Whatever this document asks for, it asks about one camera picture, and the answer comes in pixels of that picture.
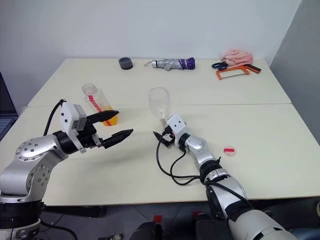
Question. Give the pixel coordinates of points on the dark rounded shape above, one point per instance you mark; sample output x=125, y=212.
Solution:
x=146, y=231

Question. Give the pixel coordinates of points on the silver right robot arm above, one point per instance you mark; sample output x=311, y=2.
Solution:
x=200, y=147

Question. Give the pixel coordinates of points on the black table support bar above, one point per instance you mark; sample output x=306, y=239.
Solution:
x=75, y=212

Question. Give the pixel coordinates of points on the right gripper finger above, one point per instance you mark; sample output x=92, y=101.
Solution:
x=159, y=138

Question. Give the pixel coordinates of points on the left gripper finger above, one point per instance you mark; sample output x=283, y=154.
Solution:
x=117, y=138
x=103, y=116

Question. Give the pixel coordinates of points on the dark grey round container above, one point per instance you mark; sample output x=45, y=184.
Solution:
x=125, y=63

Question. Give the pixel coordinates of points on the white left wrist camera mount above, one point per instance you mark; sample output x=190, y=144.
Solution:
x=68, y=117

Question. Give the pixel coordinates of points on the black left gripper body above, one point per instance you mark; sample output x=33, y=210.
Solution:
x=88, y=137

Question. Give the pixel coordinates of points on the orange hacksaw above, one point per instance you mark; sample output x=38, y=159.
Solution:
x=219, y=74

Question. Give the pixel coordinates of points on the small black white robot part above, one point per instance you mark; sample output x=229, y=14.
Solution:
x=112, y=236

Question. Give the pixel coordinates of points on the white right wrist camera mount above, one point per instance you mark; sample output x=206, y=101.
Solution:
x=178, y=125

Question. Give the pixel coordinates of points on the pink towel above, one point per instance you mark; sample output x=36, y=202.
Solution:
x=237, y=56

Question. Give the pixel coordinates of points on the red tab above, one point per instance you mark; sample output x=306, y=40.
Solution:
x=157, y=219

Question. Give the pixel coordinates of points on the white red-striped bottle cap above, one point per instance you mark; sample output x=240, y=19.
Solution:
x=229, y=150

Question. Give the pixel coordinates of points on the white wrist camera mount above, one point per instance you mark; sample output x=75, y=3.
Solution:
x=178, y=125
x=68, y=117

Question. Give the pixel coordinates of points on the orange juice bottle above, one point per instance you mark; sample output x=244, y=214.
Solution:
x=98, y=102

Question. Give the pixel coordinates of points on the dark laptop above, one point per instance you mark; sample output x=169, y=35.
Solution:
x=6, y=110

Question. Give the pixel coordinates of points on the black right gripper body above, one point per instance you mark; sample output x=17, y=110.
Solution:
x=168, y=143

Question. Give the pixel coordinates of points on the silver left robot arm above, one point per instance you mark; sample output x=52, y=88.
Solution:
x=30, y=160

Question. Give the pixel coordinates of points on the folded silver purple umbrella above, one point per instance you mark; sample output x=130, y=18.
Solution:
x=172, y=63

